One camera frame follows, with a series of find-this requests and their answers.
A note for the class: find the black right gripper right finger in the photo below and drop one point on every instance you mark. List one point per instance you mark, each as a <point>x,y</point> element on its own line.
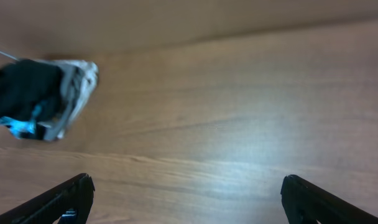
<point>306,203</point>

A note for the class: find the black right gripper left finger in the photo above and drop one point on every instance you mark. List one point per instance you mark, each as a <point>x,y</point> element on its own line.
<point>69,202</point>

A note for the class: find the black folded garment in pile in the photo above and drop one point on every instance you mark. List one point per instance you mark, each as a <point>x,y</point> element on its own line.
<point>26,84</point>

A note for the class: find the grey folded garment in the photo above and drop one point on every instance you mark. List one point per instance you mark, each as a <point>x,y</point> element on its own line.
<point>69,92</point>

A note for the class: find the beige folded garment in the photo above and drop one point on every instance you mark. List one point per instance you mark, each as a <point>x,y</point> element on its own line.
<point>88,84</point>

